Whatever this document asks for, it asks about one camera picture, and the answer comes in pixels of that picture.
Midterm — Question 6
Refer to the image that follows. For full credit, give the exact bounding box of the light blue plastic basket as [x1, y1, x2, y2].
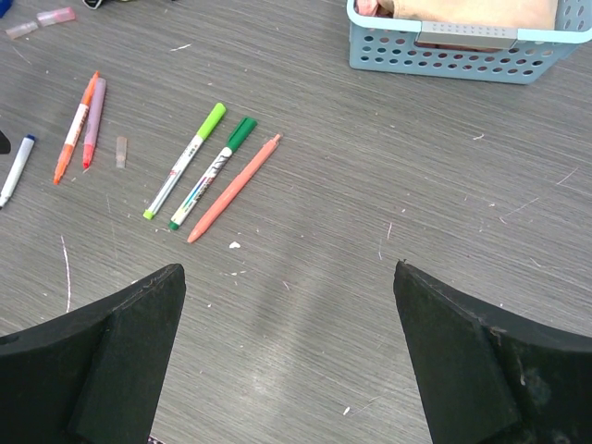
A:
[346, 1, 591, 84]

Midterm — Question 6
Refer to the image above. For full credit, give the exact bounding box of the lime green pen cap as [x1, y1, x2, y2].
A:
[196, 103, 227, 141]

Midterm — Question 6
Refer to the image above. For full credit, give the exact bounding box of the dark green pen cap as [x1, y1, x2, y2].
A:
[226, 117, 258, 153]

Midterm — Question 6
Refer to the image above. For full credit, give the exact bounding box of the blue pen cap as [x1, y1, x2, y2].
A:
[0, 0, 13, 18]

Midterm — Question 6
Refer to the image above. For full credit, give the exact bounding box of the black white striped cloth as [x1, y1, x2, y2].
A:
[82, 0, 131, 10]

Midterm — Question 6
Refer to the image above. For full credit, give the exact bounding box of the salmon orange pen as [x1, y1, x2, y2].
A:
[187, 133, 283, 243]

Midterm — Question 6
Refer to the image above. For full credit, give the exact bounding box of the peach folded towel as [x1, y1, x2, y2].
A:
[353, 0, 559, 31]

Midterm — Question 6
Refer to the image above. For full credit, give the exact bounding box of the purple highlighter pen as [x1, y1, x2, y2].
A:
[82, 78, 106, 169]

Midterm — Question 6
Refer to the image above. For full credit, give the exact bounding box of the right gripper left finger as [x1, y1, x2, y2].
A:
[1, 264, 186, 443]

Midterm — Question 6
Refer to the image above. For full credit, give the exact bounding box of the small clear pen cap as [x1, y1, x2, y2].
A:
[6, 21, 39, 40]

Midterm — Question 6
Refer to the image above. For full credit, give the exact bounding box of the clear orange pen cap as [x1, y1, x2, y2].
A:
[116, 136, 128, 168]

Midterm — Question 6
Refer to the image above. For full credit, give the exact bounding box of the white pen blue end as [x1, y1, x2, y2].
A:
[0, 134, 36, 208]

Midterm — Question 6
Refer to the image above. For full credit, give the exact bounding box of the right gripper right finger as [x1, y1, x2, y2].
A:
[393, 261, 591, 444]

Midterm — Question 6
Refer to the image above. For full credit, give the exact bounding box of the orange highlighter pen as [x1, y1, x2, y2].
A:
[53, 71, 100, 184]

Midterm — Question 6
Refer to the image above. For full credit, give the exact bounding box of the white pen lime end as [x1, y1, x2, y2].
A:
[143, 134, 204, 220]

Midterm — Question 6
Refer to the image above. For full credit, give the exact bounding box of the clear pink pen cap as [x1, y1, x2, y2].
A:
[36, 6, 76, 27]

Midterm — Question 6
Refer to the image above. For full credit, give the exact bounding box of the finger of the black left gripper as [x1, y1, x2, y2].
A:
[0, 131, 11, 154]

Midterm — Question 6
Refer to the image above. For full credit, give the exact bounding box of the white marker green end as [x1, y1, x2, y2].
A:
[168, 147, 235, 230]

